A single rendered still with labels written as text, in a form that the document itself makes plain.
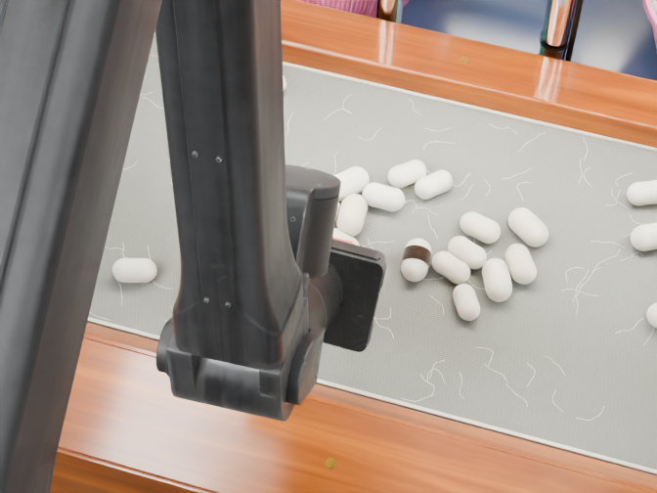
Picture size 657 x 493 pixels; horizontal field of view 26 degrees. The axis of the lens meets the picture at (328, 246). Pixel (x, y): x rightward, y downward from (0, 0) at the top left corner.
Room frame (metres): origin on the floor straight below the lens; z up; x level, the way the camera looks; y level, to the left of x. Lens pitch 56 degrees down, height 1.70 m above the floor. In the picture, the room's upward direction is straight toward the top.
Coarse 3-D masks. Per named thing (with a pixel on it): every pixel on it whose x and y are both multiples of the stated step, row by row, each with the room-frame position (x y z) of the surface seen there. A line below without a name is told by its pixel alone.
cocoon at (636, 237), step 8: (648, 224) 0.66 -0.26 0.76; (656, 224) 0.65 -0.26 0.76; (632, 232) 0.65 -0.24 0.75; (640, 232) 0.65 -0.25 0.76; (648, 232) 0.65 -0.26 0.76; (656, 232) 0.65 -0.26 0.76; (632, 240) 0.64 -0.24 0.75; (640, 240) 0.64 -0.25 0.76; (648, 240) 0.64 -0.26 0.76; (656, 240) 0.64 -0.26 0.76; (640, 248) 0.64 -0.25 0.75; (648, 248) 0.64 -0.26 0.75; (656, 248) 0.64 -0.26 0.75
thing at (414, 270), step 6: (414, 240) 0.64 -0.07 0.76; (420, 240) 0.64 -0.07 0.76; (426, 246) 0.63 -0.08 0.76; (408, 258) 0.62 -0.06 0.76; (414, 258) 0.62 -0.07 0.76; (402, 264) 0.62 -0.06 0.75; (408, 264) 0.62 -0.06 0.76; (414, 264) 0.62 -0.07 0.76; (420, 264) 0.62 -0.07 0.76; (426, 264) 0.62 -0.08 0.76; (402, 270) 0.61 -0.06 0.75; (408, 270) 0.61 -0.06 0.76; (414, 270) 0.61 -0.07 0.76; (420, 270) 0.61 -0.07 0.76; (426, 270) 0.61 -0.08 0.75; (408, 276) 0.61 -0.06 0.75; (414, 276) 0.61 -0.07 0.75; (420, 276) 0.61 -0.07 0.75
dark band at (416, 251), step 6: (408, 246) 0.63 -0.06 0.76; (414, 246) 0.63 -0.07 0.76; (420, 246) 0.63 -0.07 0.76; (408, 252) 0.63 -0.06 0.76; (414, 252) 0.63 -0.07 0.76; (420, 252) 0.63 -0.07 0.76; (426, 252) 0.63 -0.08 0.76; (402, 258) 0.63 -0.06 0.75; (420, 258) 0.62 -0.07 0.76; (426, 258) 0.62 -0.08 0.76
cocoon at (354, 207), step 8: (344, 200) 0.68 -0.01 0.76; (352, 200) 0.68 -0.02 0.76; (360, 200) 0.68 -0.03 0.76; (344, 208) 0.67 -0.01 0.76; (352, 208) 0.67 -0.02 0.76; (360, 208) 0.67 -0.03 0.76; (344, 216) 0.66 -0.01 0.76; (352, 216) 0.66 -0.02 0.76; (360, 216) 0.66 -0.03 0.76; (344, 224) 0.66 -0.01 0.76; (352, 224) 0.66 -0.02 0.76; (360, 224) 0.66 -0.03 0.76; (344, 232) 0.65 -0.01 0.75; (352, 232) 0.65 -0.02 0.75
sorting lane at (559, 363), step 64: (320, 128) 0.77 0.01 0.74; (384, 128) 0.77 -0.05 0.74; (448, 128) 0.77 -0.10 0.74; (512, 128) 0.77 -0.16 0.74; (128, 192) 0.70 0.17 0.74; (448, 192) 0.70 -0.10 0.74; (512, 192) 0.70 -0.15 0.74; (576, 192) 0.70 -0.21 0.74; (128, 256) 0.64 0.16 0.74; (576, 256) 0.64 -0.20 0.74; (640, 256) 0.64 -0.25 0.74; (128, 320) 0.58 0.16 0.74; (384, 320) 0.58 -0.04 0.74; (448, 320) 0.58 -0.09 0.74; (512, 320) 0.58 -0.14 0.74; (576, 320) 0.58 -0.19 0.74; (640, 320) 0.58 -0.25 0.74; (320, 384) 0.52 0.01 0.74; (384, 384) 0.52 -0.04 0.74; (448, 384) 0.52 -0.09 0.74; (512, 384) 0.52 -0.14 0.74; (576, 384) 0.52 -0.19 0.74; (640, 384) 0.52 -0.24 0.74; (576, 448) 0.47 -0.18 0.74; (640, 448) 0.47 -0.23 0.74
